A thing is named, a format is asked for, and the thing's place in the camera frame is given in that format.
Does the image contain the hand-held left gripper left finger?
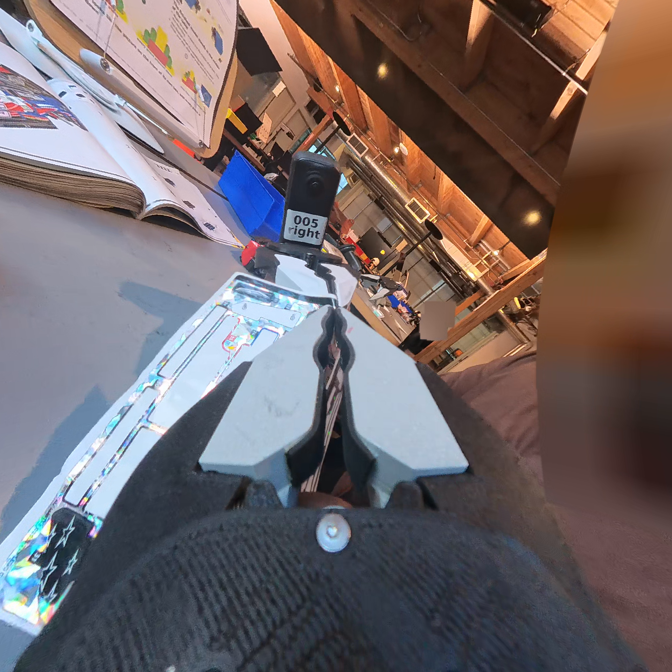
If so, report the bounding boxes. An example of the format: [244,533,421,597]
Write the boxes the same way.
[198,306,335,507]

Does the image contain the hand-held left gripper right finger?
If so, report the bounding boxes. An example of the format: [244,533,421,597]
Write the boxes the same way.
[336,307,469,507]

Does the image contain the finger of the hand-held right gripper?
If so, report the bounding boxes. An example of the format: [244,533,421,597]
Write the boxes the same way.
[272,254,338,307]
[327,264,361,309]

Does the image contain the holographic sticker sheet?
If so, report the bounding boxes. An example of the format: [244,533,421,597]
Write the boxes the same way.
[0,273,347,631]

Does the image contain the background workbench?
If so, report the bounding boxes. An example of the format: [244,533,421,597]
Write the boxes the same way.
[351,286,421,347]

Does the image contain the blue plastic bin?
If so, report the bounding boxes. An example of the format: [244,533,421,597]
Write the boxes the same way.
[218,151,287,242]

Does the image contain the wooden board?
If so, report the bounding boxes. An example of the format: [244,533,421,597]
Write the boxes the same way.
[23,0,239,158]

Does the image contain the printed instruction sheet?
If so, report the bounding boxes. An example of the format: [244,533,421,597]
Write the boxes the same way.
[50,0,239,145]

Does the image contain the open instruction booklet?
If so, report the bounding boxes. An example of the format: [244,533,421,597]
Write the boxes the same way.
[0,42,245,247]

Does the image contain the metal ceiling duct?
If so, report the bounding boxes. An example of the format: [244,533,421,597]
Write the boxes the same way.
[341,142,505,295]

